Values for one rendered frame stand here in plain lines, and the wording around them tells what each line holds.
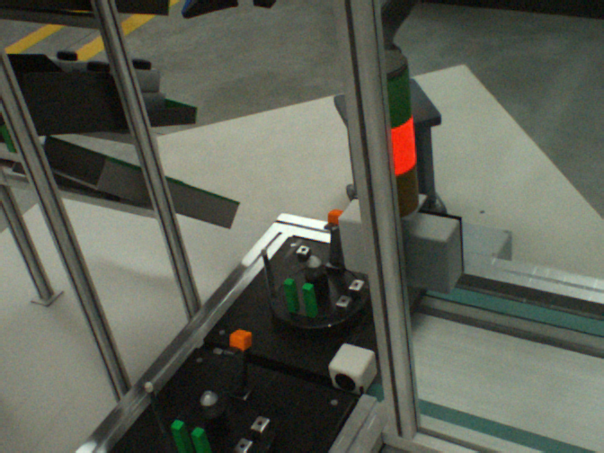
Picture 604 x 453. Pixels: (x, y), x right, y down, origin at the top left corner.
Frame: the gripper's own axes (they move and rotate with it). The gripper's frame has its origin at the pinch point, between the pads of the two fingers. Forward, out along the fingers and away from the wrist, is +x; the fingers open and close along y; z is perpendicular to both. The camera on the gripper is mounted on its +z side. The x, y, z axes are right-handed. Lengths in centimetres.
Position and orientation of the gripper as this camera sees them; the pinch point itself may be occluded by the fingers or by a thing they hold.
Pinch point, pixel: (199, 1)
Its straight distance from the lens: 129.2
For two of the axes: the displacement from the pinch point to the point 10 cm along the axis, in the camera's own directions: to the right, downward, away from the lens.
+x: -5.7, 7.1, -4.2
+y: 7.7, 2.8, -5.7
